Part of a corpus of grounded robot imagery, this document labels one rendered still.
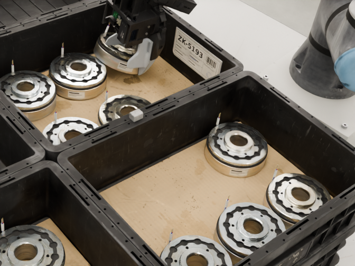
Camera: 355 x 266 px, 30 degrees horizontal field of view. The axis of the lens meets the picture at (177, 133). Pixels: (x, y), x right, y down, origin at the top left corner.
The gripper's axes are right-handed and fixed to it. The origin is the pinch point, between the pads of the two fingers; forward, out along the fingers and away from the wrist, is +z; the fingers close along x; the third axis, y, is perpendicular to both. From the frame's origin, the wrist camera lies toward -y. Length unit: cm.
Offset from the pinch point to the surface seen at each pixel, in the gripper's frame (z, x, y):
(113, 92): 2.7, 3.1, 7.0
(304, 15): 93, -60, -172
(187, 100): -9.9, 18.6, 6.2
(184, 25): -7.6, 2.3, -7.8
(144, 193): -0.5, 25.3, 17.8
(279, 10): 95, -70, -164
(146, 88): 2.3, 5.4, 1.0
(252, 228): -4.5, 40.4, 9.7
